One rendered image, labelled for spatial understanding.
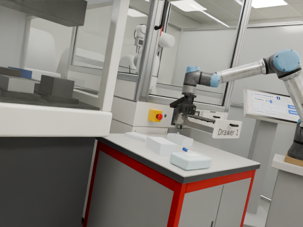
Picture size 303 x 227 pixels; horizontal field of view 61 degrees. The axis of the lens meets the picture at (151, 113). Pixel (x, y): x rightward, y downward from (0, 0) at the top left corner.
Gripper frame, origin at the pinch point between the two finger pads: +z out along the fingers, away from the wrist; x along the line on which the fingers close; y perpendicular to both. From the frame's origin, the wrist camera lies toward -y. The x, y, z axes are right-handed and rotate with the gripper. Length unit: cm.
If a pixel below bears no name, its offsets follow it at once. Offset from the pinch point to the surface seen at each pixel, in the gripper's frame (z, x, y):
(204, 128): -1.5, 13.9, 7.5
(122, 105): -5.6, -22.5, -27.1
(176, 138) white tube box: 5.6, -7.0, 6.7
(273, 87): -46, 190, -41
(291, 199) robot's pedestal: 27, 46, 52
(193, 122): -2.9, 13.4, -0.7
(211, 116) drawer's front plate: -6, 53, -18
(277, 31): -111, 190, -51
